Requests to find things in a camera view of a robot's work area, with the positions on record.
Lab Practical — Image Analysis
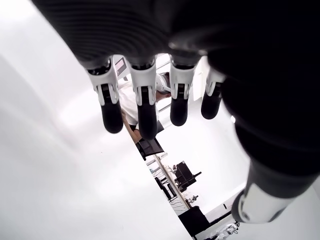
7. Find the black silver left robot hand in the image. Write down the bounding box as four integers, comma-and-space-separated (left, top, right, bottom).
32, 0, 320, 225

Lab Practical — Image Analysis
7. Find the seated person in white shirt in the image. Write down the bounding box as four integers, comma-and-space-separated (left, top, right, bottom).
116, 71, 176, 141

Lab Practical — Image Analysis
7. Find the black equipment on stand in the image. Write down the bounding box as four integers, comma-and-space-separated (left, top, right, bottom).
172, 161, 202, 193

